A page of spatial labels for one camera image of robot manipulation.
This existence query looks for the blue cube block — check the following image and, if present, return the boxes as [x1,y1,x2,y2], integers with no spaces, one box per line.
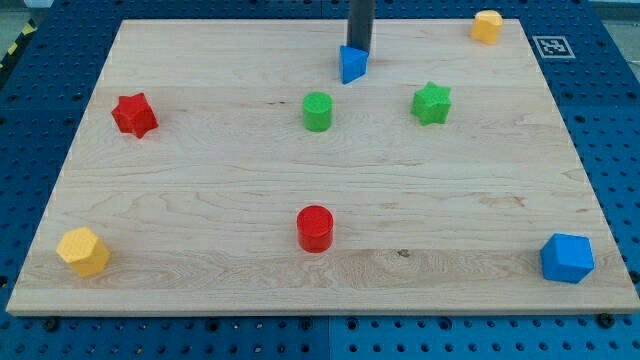
[540,233,596,284]

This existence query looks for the red cylinder block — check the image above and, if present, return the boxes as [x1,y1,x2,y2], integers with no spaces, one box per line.
[296,205,334,253]

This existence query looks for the blue triangular prism block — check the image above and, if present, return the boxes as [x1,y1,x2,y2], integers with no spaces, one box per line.
[339,45,369,84]

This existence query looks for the green cylinder block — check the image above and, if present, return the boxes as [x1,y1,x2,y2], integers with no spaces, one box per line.
[302,92,333,132]

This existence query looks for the wooden board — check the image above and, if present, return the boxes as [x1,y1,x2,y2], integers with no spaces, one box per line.
[7,19,639,317]

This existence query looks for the yellow hexagon block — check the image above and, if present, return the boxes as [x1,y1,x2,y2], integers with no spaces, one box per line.
[56,227,110,277]

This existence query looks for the white fiducial marker tag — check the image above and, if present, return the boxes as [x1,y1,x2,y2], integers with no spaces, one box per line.
[533,35,575,59]

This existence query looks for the dark cylindrical robot arm tool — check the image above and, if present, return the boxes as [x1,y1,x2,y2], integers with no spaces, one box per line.
[346,0,376,52]

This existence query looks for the green star block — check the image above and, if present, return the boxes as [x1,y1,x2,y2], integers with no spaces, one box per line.
[411,81,451,126]

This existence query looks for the yellow black hazard tape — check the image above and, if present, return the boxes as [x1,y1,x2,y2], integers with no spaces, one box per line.
[1,18,38,72]

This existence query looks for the yellow pentagon block top right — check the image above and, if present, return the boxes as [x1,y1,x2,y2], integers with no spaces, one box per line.
[470,10,503,45]

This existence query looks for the red star block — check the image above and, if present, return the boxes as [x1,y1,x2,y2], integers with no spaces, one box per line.
[111,93,159,139]

